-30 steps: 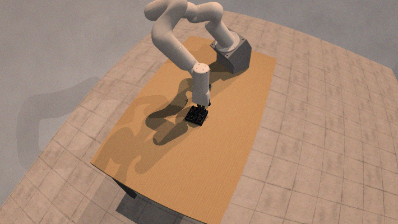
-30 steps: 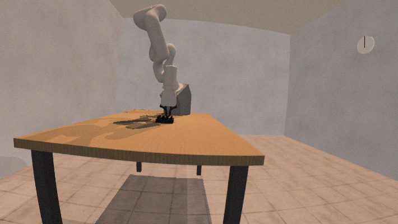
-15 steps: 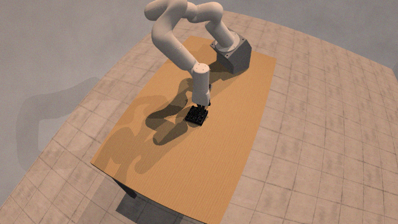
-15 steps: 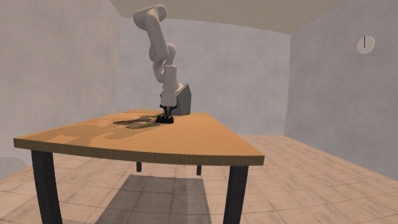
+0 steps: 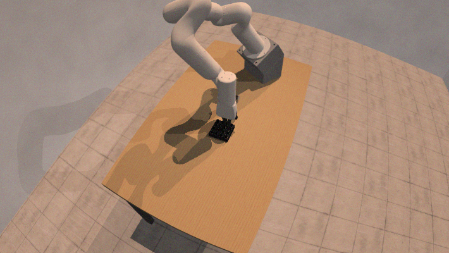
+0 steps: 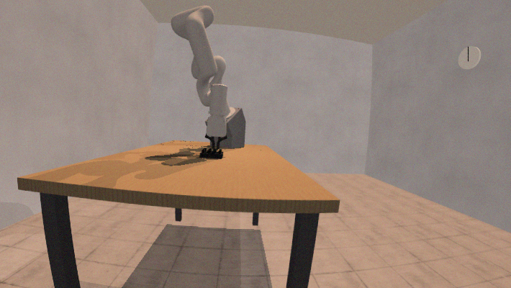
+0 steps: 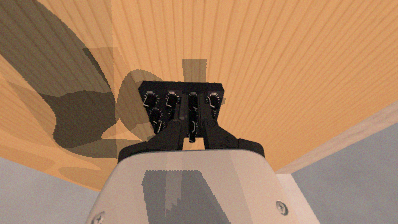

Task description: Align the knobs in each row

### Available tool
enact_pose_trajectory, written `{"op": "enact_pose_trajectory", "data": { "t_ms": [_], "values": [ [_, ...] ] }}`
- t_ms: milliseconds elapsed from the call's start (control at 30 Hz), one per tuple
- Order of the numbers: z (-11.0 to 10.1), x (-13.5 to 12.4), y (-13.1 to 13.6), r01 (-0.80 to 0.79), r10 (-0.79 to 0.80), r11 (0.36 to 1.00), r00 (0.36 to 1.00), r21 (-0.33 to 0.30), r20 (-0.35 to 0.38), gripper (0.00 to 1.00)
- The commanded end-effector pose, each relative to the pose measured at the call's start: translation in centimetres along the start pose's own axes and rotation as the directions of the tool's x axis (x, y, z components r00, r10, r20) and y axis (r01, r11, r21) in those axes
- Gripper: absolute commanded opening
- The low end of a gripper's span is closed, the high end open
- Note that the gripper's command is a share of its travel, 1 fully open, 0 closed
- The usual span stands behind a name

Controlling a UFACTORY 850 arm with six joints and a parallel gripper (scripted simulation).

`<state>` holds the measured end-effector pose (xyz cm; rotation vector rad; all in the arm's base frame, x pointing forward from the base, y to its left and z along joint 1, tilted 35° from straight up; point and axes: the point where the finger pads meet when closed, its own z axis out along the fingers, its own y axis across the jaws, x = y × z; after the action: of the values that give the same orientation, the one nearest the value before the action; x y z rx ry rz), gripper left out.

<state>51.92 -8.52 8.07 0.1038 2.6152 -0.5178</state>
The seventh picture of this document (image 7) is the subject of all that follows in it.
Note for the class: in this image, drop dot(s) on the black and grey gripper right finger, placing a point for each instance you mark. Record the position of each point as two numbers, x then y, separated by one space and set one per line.
215 137

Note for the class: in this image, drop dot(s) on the black knob box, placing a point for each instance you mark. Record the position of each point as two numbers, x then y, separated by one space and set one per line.
160 99

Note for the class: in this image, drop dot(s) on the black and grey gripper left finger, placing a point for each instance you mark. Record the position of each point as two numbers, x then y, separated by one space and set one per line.
169 139

